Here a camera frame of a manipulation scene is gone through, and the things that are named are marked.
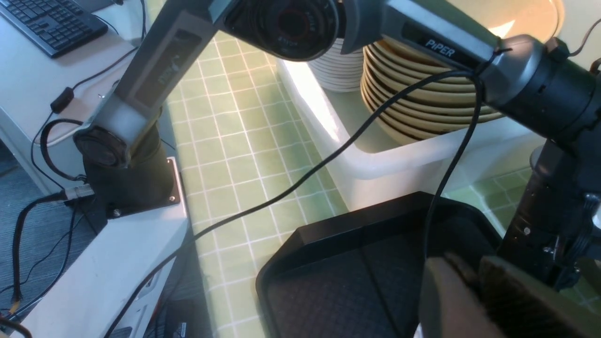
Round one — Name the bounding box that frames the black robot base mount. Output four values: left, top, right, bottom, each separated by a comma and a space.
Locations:
73, 125, 182, 220

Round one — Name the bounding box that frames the stack of white plates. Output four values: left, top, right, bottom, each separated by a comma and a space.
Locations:
308, 38, 363, 92

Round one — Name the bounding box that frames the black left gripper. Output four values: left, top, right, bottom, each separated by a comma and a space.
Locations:
418, 140, 601, 338

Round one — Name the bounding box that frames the black computer keyboard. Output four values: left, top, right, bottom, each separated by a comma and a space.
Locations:
0, 0, 108, 59

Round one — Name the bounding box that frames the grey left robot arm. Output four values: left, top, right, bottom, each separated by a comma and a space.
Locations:
73, 0, 600, 290

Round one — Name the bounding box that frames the white office desk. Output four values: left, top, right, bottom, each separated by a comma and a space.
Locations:
0, 0, 148, 195

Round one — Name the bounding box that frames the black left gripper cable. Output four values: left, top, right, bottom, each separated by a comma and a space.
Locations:
103, 70, 484, 338

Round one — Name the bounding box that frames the large white plastic tub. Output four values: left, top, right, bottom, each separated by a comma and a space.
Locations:
275, 0, 601, 212

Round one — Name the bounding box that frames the green checked tablecloth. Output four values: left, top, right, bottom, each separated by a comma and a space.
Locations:
146, 0, 601, 338

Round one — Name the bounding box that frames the black plastic serving tray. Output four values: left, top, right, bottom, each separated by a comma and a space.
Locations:
256, 192, 501, 338

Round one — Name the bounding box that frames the stack of tan bowls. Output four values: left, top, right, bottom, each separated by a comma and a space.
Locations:
361, 0, 564, 144

